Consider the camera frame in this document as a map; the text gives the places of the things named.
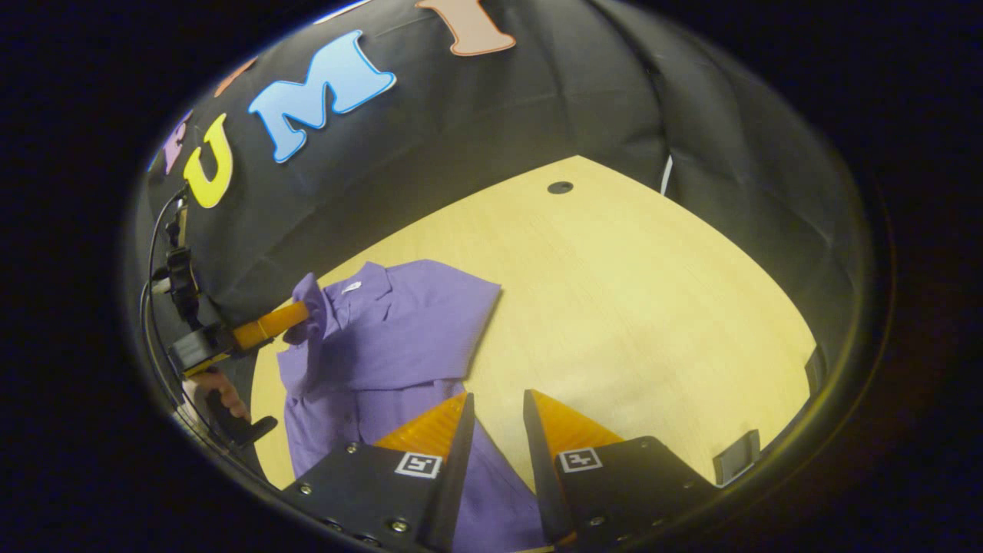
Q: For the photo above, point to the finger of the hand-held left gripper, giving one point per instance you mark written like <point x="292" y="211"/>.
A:
<point x="265" y="326"/>

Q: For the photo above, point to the grey table edge bracket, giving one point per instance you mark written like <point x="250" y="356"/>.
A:
<point x="737" y="458"/>
<point x="813" y="370"/>

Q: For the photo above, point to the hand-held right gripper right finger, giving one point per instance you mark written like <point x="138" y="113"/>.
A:
<point x="537" y="461"/>

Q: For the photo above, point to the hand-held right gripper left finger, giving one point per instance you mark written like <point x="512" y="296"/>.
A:
<point x="457" y="461"/>

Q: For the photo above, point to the black backdrop cloth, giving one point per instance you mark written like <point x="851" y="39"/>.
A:
<point x="537" y="100"/>

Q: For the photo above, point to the purple button shirt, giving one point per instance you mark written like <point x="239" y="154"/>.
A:
<point x="399" y="322"/>

